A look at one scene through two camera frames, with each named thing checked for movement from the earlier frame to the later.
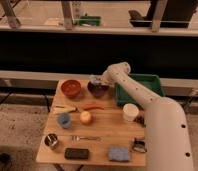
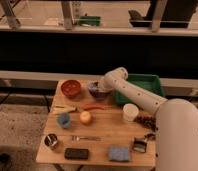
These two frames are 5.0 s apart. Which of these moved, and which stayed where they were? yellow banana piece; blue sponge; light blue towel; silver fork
Moved: light blue towel
Stayed: yellow banana piece; silver fork; blue sponge
